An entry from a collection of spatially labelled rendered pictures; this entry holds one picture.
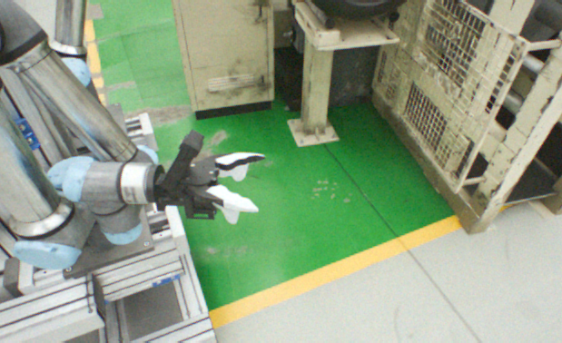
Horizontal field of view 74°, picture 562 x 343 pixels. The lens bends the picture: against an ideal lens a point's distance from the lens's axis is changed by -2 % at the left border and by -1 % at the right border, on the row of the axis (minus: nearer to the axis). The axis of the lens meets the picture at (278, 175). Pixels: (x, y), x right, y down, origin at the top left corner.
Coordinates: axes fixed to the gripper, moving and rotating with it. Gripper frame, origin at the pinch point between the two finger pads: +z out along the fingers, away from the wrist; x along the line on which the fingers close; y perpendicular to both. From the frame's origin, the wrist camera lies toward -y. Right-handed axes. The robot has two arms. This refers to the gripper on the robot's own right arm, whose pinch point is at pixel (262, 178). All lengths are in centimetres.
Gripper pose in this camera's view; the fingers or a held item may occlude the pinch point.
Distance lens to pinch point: 66.7
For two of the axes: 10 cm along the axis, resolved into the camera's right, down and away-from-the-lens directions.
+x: -0.4, 6.0, -8.0
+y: -0.1, 8.0, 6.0
